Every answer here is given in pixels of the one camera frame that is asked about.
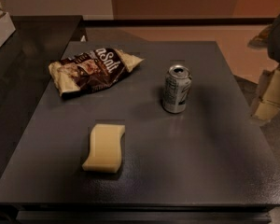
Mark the silver 7up soda can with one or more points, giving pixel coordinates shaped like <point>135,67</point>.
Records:
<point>176,88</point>

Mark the brown and cream chip bag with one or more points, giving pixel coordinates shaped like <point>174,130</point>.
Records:
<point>92,71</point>

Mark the yellow sponge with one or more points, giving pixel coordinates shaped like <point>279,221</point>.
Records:
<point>105,149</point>

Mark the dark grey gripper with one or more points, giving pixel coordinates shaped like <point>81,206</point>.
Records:
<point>267,104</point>

